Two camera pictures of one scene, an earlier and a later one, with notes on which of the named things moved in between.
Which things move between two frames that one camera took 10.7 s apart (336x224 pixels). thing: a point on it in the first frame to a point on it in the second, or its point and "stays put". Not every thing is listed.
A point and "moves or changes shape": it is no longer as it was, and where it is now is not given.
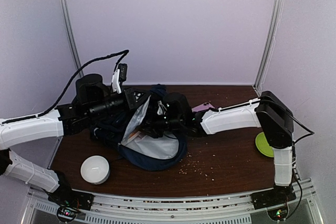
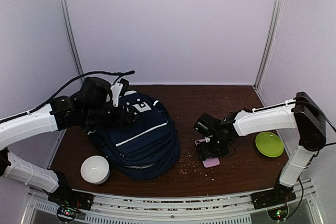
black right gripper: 151,113 to 205,153
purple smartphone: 202,107 to 210,162
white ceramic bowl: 95,169 stays put
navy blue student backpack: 128,132 moves or changes shape
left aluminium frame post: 65,11 stays put
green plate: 263,146 stays put
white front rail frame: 173,208 stays put
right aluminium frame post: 277,14 stays put
